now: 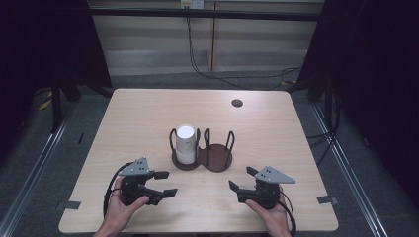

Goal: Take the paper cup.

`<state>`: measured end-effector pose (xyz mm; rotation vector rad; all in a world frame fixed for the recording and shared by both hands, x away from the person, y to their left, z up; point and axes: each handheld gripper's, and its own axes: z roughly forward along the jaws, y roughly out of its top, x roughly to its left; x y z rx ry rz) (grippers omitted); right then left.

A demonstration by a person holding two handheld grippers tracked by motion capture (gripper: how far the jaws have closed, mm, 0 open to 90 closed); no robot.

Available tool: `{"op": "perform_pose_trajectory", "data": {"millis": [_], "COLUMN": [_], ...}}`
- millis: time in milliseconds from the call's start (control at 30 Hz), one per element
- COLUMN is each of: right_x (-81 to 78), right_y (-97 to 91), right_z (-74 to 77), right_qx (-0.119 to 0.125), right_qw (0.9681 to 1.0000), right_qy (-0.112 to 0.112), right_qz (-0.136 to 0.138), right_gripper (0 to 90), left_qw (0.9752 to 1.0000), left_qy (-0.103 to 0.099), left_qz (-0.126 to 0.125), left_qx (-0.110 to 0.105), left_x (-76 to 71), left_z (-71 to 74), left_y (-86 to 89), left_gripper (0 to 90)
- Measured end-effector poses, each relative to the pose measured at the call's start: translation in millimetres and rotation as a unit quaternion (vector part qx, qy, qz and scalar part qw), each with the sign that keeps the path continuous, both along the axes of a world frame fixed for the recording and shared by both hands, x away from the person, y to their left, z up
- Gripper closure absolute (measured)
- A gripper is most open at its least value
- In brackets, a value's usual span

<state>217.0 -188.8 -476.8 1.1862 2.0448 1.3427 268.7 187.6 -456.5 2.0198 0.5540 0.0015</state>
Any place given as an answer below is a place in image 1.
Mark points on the dark brown double cup holder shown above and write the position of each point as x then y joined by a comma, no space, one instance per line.
215,158

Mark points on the black metal stand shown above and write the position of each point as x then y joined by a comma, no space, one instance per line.
56,105

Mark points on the black horizontal bar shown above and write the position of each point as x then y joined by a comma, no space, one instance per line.
197,14

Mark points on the person's right hand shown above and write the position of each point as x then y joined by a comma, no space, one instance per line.
276,219

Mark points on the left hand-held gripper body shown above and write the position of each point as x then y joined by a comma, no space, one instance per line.
133,184

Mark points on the aluminium floor rail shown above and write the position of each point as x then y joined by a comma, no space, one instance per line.
33,174
349,171

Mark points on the dark round table grommet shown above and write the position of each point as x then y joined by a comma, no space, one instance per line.
237,103

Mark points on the white wall socket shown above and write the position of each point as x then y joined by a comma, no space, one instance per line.
192,4

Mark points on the grey tape strip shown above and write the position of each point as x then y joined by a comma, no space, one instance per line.
327,199
69,205

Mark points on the person's left hand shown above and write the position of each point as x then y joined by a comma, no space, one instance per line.
118,212

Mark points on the yellow floor tape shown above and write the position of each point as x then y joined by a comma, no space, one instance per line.
44,104

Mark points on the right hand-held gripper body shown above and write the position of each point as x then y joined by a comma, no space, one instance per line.
268,192

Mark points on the dark curtain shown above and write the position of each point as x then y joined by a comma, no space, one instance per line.
42,42
372,82

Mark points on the stack of white cups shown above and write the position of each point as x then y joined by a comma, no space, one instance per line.
185,157

